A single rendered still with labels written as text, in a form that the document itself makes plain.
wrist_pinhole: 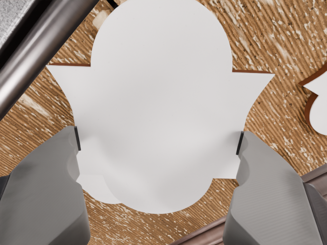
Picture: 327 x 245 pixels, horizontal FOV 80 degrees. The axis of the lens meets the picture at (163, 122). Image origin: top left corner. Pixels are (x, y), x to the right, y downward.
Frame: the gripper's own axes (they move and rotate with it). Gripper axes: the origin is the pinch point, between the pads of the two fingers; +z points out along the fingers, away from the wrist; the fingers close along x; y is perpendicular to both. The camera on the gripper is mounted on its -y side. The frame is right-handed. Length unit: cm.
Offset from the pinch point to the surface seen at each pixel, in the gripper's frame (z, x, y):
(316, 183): 13.8, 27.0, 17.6
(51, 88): 11.8, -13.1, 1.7
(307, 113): 10.7, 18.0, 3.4
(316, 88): 10.1, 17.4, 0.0
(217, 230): 14.1, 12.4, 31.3
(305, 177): 12.9, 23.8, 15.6
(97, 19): 9.0, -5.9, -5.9
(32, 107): 11.9, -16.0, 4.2
